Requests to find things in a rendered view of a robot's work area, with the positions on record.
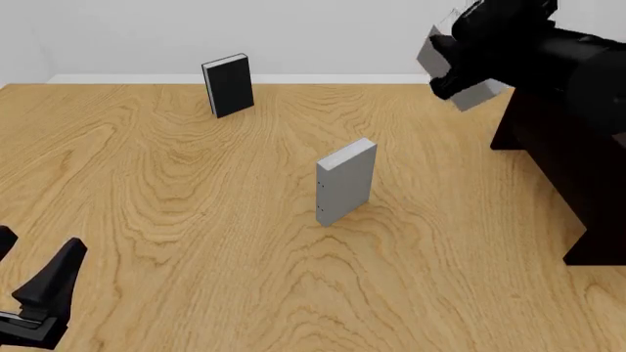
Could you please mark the plain grey book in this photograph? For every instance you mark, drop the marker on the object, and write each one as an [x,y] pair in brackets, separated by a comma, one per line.
[435,60]

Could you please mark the grey book with spine dots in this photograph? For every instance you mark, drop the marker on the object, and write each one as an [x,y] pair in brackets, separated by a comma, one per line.
[346,183]

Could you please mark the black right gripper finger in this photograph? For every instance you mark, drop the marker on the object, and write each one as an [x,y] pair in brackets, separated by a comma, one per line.
[452,78]

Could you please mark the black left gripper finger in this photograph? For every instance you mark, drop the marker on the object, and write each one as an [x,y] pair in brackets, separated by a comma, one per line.
[5,239]
[51,282]

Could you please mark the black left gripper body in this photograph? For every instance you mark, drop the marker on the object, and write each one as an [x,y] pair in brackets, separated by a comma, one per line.
[29,331]

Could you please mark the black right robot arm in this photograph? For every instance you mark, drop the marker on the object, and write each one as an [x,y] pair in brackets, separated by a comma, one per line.
[552,47]

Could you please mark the black hardcover book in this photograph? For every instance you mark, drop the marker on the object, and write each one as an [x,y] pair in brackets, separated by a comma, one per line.
[231,87]

